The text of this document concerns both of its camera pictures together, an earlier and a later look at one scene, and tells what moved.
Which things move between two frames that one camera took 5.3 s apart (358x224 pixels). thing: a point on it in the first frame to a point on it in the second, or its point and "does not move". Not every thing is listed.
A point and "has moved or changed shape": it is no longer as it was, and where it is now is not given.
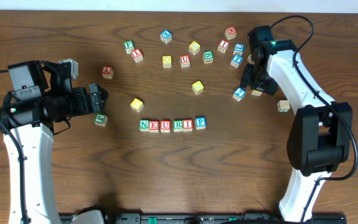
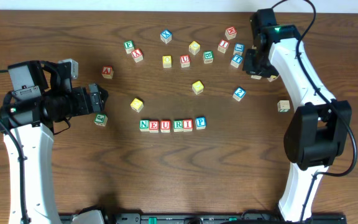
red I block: [188, 125] does not move
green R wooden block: [178, 126] does not move
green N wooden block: [144, 125] does not move
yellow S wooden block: [257, 93] has moved or changed shape
